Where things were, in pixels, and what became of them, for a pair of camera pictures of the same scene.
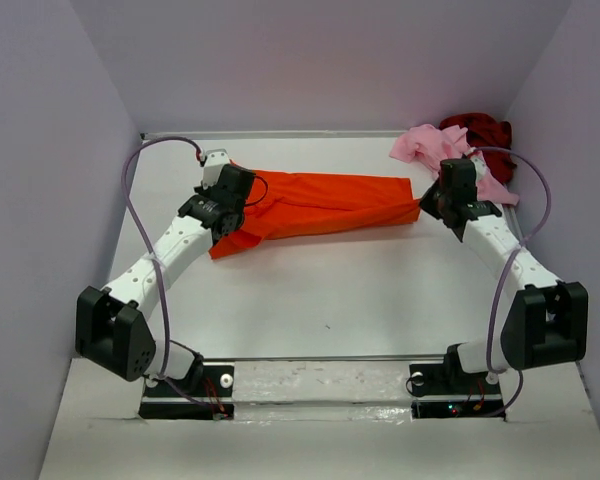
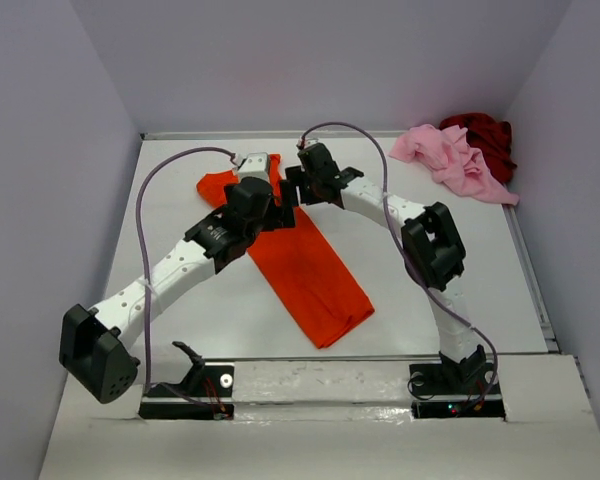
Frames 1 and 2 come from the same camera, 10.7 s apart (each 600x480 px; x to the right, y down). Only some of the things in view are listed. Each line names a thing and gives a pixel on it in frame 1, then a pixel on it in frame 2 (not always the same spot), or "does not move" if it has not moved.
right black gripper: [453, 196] → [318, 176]
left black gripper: [245, 185] → [285, 215]
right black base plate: [446, 390] does not move
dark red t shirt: [484, 131] does not move
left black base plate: [208, 394] does not move
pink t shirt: [427, 146] does not move
